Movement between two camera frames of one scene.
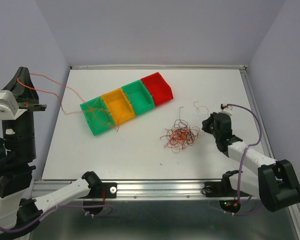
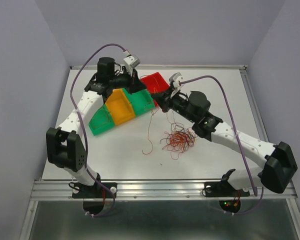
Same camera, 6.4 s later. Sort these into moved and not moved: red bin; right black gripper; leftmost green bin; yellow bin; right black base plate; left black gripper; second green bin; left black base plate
Moved: right black gripper; left black gripper
Not moved: second green bin; red bin; yellow bin; leftmost green bin; left black base plate; right black base plate
